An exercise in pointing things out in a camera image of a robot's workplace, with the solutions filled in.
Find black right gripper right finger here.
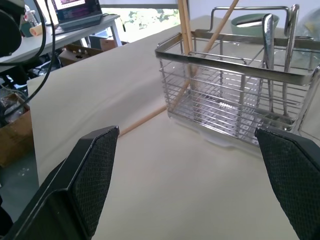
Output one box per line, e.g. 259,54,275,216
254,126,320,240

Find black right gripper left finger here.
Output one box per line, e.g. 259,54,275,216
0,125,121,240

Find metal spoon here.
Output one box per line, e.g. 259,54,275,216
261,13,276,113

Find brown cardboard box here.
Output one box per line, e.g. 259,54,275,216
0,92,35,168

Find white plastic drip tray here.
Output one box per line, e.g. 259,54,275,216
174,119,261,151

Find wooden chopstick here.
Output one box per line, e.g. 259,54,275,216
181,0,198,91
177,0,195,91
119,0,240,138

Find silver metal cutlery piece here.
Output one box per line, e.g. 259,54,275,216
281,4,300,116

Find beige table cloth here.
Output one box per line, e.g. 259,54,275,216
26,14,320,240

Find cardboard box with holes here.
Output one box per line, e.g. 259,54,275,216
58,43,107,67

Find clear plastic bag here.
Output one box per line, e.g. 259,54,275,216
293,7,320,65

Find pale green bowl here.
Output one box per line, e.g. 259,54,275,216
230,13,281,36

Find grey desk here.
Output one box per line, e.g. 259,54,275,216
0,14,123,66

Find pale yellow roll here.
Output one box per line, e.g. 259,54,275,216
29,24,46,38

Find black round robot housing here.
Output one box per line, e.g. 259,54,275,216
0,0,26,58

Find clear plastic bottle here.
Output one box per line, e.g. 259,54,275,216
24,4,39,27

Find open laptop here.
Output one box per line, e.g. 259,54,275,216
51,0,104,29

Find silver wire cutlery basket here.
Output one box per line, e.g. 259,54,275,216
154,4,320,148

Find black cable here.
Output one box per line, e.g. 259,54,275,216
4,0,56,116
0,0,47,67

